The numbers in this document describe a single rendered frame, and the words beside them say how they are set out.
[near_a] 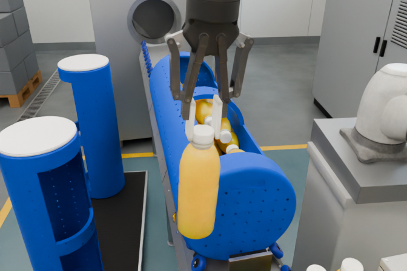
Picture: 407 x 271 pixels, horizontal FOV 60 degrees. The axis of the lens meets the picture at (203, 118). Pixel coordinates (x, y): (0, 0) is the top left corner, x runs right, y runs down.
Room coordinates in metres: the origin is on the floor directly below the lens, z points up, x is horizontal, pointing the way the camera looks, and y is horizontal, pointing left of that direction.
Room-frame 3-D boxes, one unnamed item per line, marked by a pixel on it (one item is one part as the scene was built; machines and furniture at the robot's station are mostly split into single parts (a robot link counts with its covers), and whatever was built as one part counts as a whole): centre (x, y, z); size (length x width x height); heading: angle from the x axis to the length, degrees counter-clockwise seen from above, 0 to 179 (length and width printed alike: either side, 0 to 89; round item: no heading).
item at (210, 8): (0.51, -0.01, 1.57); 0.08 x 0.07 x 0.09; 104
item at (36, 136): (1.12, 0.61, 1.03); 0.28 x 0.28 x 0.01
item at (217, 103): (0.52, -0.02, 1.41); 0.03 x 0.01 x 0.07; 14
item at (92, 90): (1.93, 0.68, 0.59); 0.28 x 0.28 x 0.88
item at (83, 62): (1.93, 0.68, 1.03); 0.28 x 0.28 x 0.01
